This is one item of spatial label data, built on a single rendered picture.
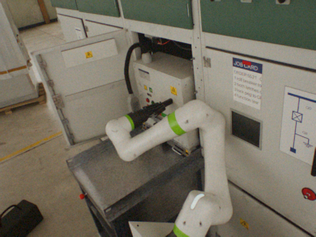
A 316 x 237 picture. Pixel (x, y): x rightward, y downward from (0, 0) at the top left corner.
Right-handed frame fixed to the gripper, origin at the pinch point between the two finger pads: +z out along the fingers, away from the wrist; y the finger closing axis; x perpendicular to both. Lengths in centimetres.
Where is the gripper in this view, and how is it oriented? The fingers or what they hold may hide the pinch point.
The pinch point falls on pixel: (167, 103)
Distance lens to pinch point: 162.3
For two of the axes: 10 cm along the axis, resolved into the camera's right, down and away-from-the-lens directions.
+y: 5.9, 3.4, -7.3
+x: -1.6, -8.4, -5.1
